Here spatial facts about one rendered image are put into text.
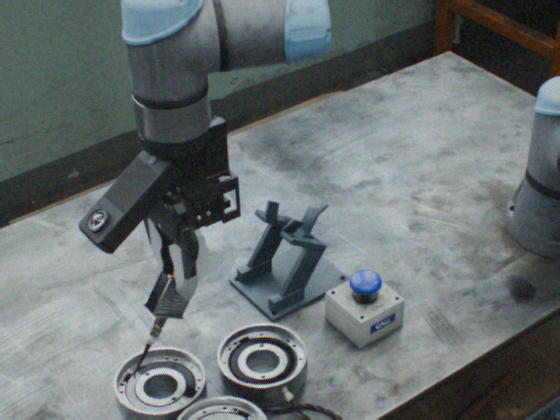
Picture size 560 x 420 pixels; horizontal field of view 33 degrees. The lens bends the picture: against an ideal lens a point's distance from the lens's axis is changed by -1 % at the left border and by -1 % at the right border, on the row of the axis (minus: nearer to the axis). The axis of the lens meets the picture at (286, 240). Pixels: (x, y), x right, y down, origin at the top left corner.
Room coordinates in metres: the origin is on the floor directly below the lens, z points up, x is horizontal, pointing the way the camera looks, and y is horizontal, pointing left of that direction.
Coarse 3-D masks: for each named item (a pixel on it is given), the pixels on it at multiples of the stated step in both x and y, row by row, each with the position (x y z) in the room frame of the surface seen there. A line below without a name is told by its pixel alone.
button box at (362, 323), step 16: (336, 288) 0.91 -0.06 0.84; (384, 288) 0.90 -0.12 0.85; (336, 304) 0.88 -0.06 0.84; (352, 304) 0.87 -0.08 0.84; (368, 304) 0.87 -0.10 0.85; (384, 304) 0.87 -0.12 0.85; (400, 304) 0.88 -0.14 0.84; (336, 320) 0.88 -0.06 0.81; (352, 320) 0.85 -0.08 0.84; (368, 320) 0.85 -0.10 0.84; (384, 320) 0.86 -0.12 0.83; (400, 320) 0.88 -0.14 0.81; (352, 336) 0.85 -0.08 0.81; (368, 336) 0.85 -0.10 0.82
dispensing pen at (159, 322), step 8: (168, 272) 0.82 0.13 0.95; (160, 280) 0.81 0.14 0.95; (160, 288) 0.80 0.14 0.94; (152, 296) 0.80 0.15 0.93; (160, 296) 0.80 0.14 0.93; (144, 304) 0.80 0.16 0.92; (152, 304) 0.80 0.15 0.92; (152, 312) 0.79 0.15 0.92; (160, 320) 0.80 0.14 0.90; (152, 328) 0.79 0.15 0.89; (160, 328) 0.79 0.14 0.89; (152, 336) 0.79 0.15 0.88; (152, 344) 0.79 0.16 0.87; (144, 352) 0.78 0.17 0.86; (136, 368) 0.78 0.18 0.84
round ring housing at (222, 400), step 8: (208, 400) 0.73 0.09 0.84; (216, 400) 0.73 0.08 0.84; (224, 400) 0.73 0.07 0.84; (232, 400) 0.73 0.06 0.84; (240, 400) 0.73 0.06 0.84; (192, 408) 0.72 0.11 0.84; (200, 408) 0.72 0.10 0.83; (208, 408) 0.73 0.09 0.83; (216, 408) 0.73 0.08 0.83; (224, 408) 0.73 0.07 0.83; (232, 408) 0.72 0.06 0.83; (240, 408) 0.72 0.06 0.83; (248, 408) 0.72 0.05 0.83; (256, 408) 0.71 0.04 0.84; (184, 416) 0.71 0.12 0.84; (192, 416) 0.71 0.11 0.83; (200, 416) 0.71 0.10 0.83; (248, 416) 0.71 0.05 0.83; (256, 416) 0.71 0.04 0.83; (264, 416) 0.70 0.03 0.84
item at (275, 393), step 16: (240, 336) 0.84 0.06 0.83; (256, 336) 0.84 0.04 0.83; (272, 336) 0.84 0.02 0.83; (288, 336) 0.84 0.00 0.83; (224, 352) 0.81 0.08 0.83; (256, 352) 0.82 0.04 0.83; (272, 352) 0.81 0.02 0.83; (304, 352) 0.80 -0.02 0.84; (224, 368) 0.78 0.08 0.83; (240, 368) 0.79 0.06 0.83; (304, 368) 0.78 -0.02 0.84; (224, 384) 0.77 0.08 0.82; (240, 384) 0.75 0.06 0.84; (272, 384) 0.75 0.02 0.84; (288, 384) 0.75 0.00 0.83; (256, 400) 0.75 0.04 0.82; (272, 400) 0.75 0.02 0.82
